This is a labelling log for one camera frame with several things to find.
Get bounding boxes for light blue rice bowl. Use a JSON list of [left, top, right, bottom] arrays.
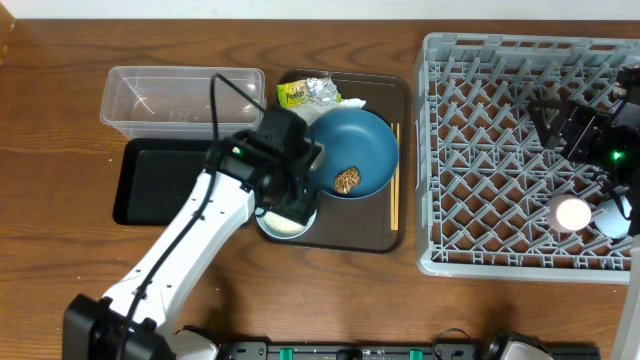
[[256, 211, 317, 240]]

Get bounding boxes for pile of white rice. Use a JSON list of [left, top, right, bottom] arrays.
[[262, 212, 306, 237]]

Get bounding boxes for brown morel mushroom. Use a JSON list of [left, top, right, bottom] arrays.
[[334, 167, 361, 195]]

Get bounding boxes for large blue plate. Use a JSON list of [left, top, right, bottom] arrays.
[[309, 109, 400, 199]]

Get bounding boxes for white pink cup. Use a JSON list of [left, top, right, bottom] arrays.
[[546, 194, 592, 233]]

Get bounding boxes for white blue cup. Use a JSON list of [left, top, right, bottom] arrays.
[[593, 196, 631, 240]]

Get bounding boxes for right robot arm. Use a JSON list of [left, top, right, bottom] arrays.
[[527, 65, 639, 360]]

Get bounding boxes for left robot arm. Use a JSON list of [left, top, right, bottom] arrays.
[[62, 131, 324, 359]]

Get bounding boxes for grey dishwasher rack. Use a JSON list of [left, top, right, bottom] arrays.
[[414, 33, 639, 284]]

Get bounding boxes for white paper napkin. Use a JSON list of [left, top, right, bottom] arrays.
[[291, 98, 366, 125]]

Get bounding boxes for yellow-green snack wrapper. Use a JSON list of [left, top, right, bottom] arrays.
[[276, 80, 310, 108]]

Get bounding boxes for brown serving tray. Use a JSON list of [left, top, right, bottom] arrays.
[[260, 69, 412, 254]]

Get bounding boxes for crumpled aluminium foil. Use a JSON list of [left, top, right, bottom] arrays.
[[305, 77, 342, 105]]

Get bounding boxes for left wooden chopstick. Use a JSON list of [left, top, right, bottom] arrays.
[[390, 123, 398, 231]]

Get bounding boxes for wooden chopstick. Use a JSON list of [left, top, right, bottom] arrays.
[[390, 123, 398, 231], [393, 123, 401, 231]]

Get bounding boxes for right wooden chopstick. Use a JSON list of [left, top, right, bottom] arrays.
[[393, 123, 401, 231]]

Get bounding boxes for black plastic tray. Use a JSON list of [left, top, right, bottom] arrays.
[[112, 138, 210, 226]]

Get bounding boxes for clear plastic bin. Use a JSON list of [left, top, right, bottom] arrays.
[[100, 66, 266, 140]]

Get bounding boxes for left black cable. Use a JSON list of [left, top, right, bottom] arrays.
[[114, 72, 269, 360]]

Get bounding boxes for black cable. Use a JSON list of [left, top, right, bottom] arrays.
[[430, 327, 474, 359], [114, 72, 269, 360]]

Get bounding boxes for right black cable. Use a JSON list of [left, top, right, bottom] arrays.
[[430, 327, 474, 359]]

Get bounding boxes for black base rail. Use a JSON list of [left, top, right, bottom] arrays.
[[219, 340, 602, 360]]

